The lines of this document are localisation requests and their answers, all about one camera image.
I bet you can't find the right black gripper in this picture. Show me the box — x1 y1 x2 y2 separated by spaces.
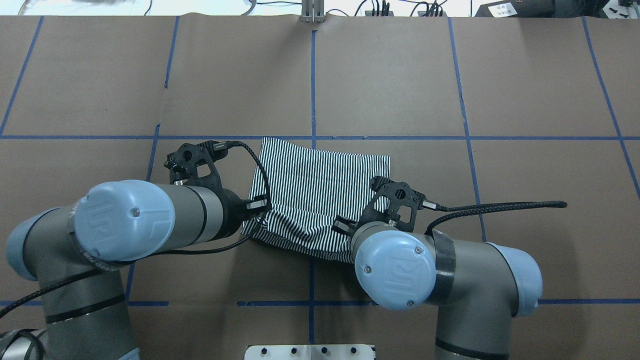
331 215 362 239

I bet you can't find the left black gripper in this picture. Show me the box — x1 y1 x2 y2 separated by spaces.
220 188 272 239

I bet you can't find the striped polo shirt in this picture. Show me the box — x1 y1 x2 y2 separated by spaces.
241 137 391 264

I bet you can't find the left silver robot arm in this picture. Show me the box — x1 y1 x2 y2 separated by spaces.
1 179 271 360

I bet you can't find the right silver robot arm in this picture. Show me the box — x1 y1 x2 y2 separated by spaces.
332 216 543 360

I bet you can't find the black desktop box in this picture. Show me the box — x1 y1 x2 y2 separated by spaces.
473 0 556 18

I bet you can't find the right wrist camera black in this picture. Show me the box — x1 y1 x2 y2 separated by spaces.
356 176 439 233

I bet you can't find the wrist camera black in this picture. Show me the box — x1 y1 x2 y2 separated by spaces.
356 176 439 233
163 140 230 192

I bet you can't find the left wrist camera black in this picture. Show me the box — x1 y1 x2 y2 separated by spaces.
163 140 230 192

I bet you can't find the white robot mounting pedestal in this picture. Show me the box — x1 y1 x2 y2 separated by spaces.
244 343 377 360

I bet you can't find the aluminium frame post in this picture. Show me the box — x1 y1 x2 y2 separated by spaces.
300 0 326 24

